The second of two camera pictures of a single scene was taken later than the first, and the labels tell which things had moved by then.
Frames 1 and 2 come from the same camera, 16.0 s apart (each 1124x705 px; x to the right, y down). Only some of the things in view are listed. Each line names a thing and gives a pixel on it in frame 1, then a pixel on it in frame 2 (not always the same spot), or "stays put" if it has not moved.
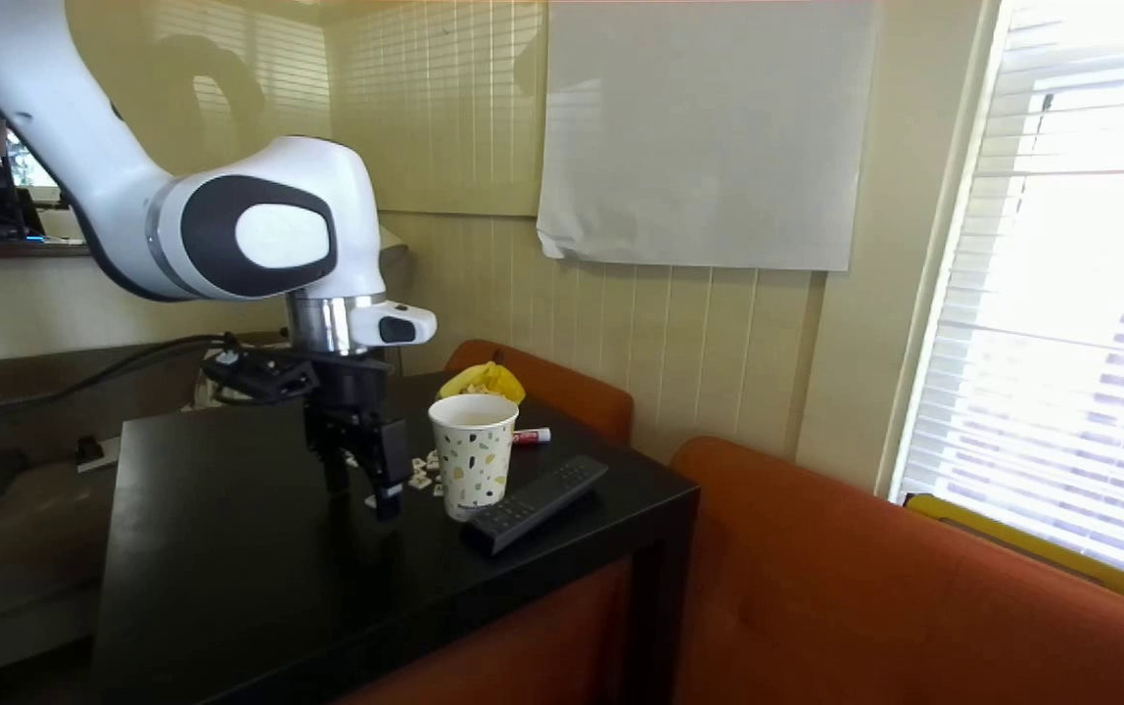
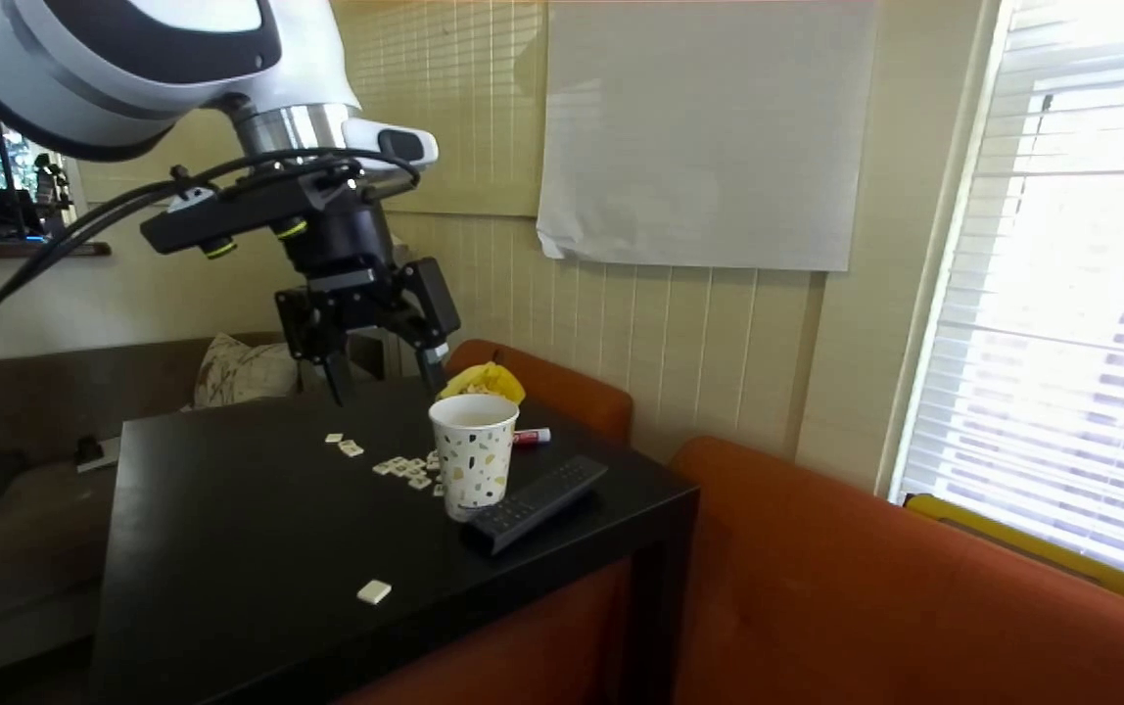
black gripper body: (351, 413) -> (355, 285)
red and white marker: (533, 432) stays put
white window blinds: (1048, 370) stays put
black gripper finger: (388, 496) -> (434, 355)
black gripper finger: (340, 473) -> (331, 370)
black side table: (229, 575) stays put
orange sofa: (809, 585) stays put
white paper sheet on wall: (720, 135) stays put
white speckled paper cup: (471, 440) stays put
